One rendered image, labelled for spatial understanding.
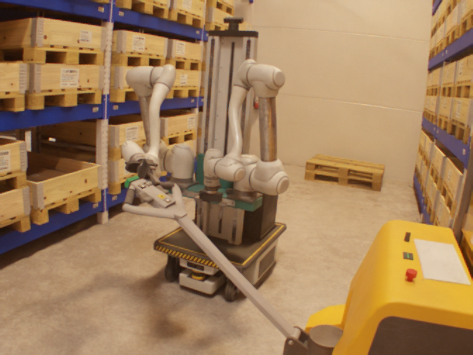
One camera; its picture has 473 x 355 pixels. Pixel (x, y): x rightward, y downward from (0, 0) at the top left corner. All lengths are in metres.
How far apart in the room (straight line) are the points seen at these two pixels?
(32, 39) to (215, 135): 1.52
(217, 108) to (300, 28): 4.66
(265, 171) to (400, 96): 4.94
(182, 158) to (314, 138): 4.72
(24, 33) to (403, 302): 2.91
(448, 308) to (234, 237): 1.89
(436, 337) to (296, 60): 6.31
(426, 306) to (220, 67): 2.06
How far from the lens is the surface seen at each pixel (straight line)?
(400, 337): 1.30
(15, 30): 3.28
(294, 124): 7.21
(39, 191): 3.21
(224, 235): 2.92
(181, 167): 2.67
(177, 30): 4.83
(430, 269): 1.48
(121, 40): 3.83
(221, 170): 2.15
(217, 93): 2.76
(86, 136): 4.10
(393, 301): 1.24
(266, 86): 2.18
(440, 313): 1.27
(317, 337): 1.78
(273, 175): 2.31
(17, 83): 2.97
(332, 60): 7.08
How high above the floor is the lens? 1.47
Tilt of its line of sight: 13 degrees down
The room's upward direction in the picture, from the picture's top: 4 degrees clockwise
